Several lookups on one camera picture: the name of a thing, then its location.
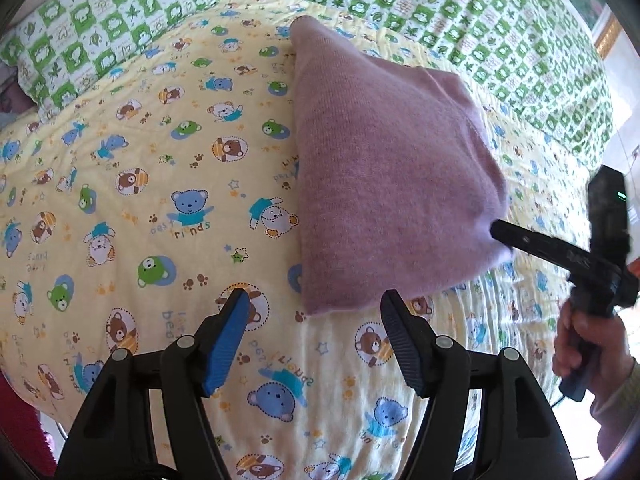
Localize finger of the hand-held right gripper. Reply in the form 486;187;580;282
490;218;594;274

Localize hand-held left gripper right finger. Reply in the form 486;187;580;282
379;290;577;480

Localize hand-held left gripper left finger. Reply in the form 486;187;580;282
55;289;252;480

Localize mauve knit sweater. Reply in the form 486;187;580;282
289;16;516;317

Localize person's right forearm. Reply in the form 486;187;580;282
589;357;640;467

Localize person's right hand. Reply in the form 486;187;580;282
552;299;636;392

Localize yellow bear print blanket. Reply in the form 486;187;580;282
0;0;601;480

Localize magenta fuzzy cloth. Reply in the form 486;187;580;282
0;375;57;480

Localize green checkered bed sheet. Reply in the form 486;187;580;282
272;0;615;171

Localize green checkered pillow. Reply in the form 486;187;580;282
0;0;222;112

